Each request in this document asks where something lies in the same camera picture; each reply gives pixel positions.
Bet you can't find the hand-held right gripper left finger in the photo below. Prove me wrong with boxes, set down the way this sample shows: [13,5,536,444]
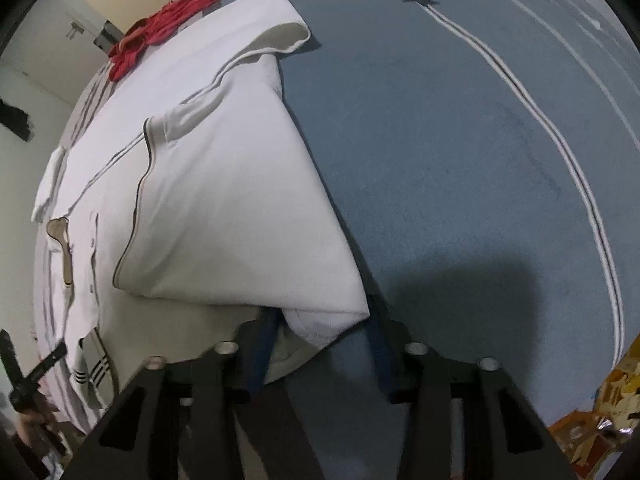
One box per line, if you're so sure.
[62,310,281,480]

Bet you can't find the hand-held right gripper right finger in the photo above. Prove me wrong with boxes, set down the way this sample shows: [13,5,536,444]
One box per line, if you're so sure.
[365,294,576,480]

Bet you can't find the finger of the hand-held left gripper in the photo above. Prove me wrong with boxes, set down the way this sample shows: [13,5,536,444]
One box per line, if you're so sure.
[0,329,23,391]
[22,341,68,386]

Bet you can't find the white polo shirt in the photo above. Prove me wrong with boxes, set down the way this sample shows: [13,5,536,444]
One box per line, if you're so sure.
[31,0,372,436]

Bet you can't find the person's left hand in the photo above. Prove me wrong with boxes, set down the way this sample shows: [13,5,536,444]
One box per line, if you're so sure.
[14,406,60,448]

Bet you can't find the striped star-print bed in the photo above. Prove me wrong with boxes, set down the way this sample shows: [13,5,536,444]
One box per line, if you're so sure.
[31,0,640,480]

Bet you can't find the black hanging garment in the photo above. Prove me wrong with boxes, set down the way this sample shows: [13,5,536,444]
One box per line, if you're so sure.
[0,97,34,143]

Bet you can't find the white door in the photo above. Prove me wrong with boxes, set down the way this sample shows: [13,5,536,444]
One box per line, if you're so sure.
[10,0,111,106]

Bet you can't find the black trunk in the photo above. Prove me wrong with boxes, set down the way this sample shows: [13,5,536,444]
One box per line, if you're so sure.
[94,20,126,52]

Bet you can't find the red garment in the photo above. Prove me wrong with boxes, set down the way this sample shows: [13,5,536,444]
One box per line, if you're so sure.
[107,0,231,83]

